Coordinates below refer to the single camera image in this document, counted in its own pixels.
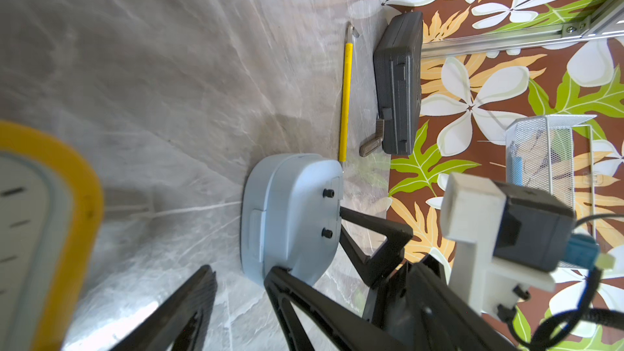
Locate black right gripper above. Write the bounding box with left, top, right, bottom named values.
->
left=264, top=206, right=514, bottom=350

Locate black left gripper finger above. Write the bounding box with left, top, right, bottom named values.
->
left=113, top=265, right=218, bottom=350

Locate grey allen wrench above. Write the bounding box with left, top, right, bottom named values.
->
left=359, top=119, right=385, bottom=158

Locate blue object in basket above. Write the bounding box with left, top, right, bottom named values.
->
left=507, top=156, right=524, bottom=186

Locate black plastic tool case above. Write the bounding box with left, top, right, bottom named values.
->
left=373, top=11, right=423, bottom=156

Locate white wire basket right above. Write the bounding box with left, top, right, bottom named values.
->
left=505, top=114, right=596, bottom=208

